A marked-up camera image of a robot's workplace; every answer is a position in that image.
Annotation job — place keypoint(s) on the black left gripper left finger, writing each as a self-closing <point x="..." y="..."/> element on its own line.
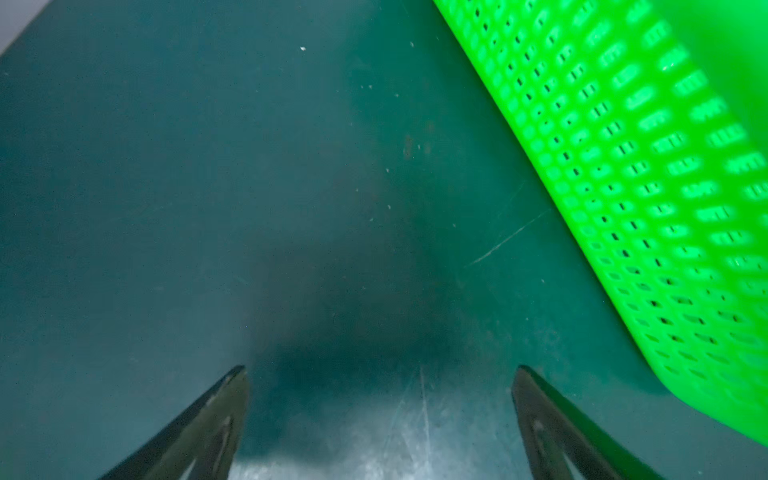
<point x="200" y="443"/>

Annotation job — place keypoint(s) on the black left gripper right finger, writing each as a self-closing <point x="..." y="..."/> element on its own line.
<point x="560" y="440"/>

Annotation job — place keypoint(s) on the green plastic basket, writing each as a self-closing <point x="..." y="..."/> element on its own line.
<point x="661" y="186"/>

